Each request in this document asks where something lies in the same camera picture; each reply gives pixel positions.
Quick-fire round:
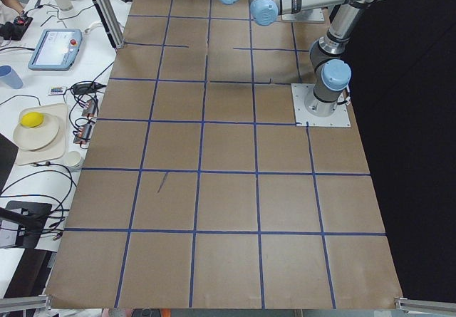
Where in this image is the beige plate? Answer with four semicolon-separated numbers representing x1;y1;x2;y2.
13;114;59;150

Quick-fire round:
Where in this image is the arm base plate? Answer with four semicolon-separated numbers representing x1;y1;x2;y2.
291;83;351;128
281;9;325;24

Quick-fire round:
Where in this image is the yellow lemon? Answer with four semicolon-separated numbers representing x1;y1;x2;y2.
20;112;44;128

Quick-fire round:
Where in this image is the blue teach pendant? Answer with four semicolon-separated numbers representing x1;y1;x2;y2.
28;28;83;71

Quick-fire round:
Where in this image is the beige tray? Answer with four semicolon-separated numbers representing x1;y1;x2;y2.
13;103;68;165

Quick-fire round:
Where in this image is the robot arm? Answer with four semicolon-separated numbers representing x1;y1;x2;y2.
220;0;382;117

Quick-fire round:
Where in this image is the aluminium frame post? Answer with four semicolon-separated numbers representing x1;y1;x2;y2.
92;0;125;49

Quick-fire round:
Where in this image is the black camera stand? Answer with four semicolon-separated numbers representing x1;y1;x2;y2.
1;200;52;249

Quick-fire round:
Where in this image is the light blue cup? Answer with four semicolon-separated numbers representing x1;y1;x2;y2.
0;65;23;89

